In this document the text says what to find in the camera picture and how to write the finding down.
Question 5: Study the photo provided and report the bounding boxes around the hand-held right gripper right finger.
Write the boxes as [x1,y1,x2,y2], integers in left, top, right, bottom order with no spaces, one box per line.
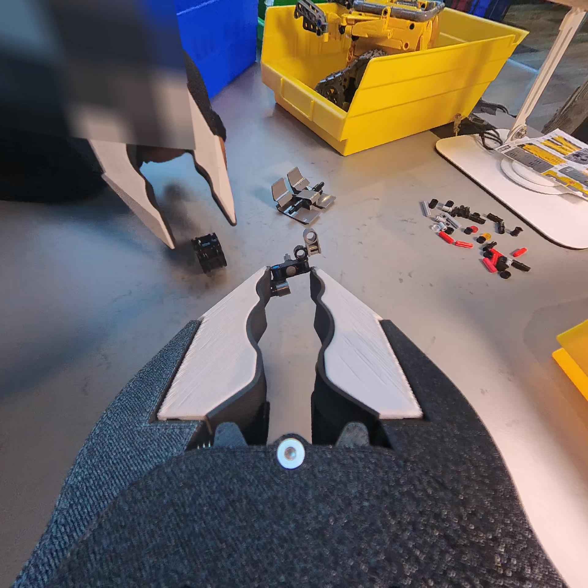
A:
[310,269,422,444]

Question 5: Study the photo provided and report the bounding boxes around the white book stand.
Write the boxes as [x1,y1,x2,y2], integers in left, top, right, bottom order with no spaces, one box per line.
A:
[435,7,588,251]

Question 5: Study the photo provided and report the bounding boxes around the person's left forearm black sleeve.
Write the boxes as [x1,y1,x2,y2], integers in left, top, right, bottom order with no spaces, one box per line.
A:
[0,138,108,204]

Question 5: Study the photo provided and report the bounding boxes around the yellow plastic bin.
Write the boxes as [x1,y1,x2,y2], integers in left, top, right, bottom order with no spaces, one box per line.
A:
[261,2,529,157]
[552,320,588,400]

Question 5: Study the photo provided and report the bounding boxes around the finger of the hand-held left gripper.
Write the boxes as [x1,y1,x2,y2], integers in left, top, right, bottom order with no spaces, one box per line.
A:
[89,140,177,251]
[188,92,238,227]

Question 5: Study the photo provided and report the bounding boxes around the dark metal rod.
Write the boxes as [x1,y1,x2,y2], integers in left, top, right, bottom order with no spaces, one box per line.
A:
[294,181,326,207]

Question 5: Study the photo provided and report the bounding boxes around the grey panel brick assembly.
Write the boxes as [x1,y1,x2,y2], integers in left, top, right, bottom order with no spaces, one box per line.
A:
[271,168,336,226]

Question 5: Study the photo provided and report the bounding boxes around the black toy wheel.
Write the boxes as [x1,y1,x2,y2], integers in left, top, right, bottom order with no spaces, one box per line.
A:
[190,233,228,276]

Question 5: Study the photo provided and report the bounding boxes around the pile of small toy bricks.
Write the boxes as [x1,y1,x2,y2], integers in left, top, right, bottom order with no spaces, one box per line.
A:
[420,198,531,280]

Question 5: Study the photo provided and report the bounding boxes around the black cable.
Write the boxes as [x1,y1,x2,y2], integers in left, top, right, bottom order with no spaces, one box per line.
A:
[452,103,511,150]

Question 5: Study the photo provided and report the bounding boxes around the person's left hand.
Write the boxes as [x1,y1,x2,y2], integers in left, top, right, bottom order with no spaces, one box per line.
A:
[137,146,187,164]

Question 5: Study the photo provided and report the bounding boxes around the blue plastic bin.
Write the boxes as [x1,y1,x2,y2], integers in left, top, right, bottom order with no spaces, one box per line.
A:
[177,0,259,99]

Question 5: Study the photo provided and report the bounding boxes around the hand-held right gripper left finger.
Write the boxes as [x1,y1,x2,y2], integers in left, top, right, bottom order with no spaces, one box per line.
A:
[157,268,272,445]

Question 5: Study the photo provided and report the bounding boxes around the yellow toy robot model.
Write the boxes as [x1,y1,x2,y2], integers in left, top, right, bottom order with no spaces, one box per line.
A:
[294,0,446,111]

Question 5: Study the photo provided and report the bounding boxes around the yellow sticker sheet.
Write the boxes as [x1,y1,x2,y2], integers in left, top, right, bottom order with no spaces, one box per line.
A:
[496,130,588,200]

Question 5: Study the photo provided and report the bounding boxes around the small black grey brick assembly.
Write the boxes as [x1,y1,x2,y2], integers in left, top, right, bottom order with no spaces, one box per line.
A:
[269,228,322,297]

